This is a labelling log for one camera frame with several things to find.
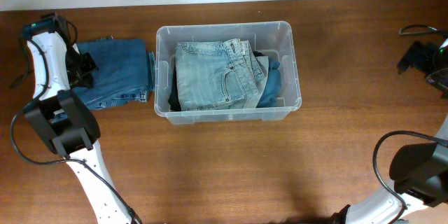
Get dark blue jeans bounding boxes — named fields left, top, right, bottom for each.
left=73, top=38, right=155, bottom=110

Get large black garment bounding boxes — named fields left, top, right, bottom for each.
left=168, top=69, right=182, bottom=112

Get light blue jeans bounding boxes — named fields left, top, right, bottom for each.
left=174, top=38, right=269, bottom=111

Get clear plastic storage bin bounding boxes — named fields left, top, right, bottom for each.
left=153, top=21, right=302, bottom=125

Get blue shirt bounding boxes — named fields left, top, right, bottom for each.
left=257, top=57, right=281, bottom=108

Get small dark garment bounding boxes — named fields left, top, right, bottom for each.
left=253, top=51, right=264, bottom=57

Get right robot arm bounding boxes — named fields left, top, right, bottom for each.
left=329, top=41, right=447, bottom=224

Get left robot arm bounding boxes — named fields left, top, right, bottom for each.
left=21, top=13, right=141, bottom=224

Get left white camera box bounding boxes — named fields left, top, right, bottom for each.
left=72, top=43, right=81, bottom=54

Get right black cable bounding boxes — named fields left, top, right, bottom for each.
left=371, top=23, right=448, bottom=224

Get black cable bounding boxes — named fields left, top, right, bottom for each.
left=371, top=23, right=448, bottom=224
left=8, top=17, right=141, bottom=224

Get left black cable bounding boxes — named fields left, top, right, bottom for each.
left=8, top=17, right=141, bottom=224

